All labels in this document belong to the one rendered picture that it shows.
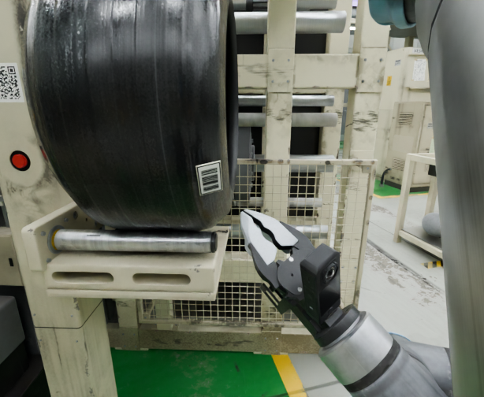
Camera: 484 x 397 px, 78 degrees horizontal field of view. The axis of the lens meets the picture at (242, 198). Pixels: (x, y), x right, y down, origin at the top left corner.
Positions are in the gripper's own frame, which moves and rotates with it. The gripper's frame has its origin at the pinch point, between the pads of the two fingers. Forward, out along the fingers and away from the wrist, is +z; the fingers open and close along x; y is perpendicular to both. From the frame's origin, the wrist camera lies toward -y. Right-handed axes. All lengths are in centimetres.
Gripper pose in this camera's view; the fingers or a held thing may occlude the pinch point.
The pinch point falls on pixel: (248, 215)
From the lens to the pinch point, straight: 45.5
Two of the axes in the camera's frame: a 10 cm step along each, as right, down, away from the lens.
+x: 7.6, -4.8, 4.3
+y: -1.5, 5.2, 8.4
